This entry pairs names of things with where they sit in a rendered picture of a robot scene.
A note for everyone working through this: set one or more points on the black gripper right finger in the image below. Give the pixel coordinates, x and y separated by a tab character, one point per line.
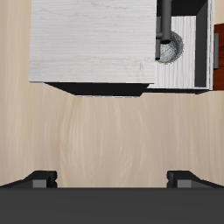
180	176

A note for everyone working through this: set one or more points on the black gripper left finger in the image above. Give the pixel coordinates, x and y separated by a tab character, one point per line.
43	176

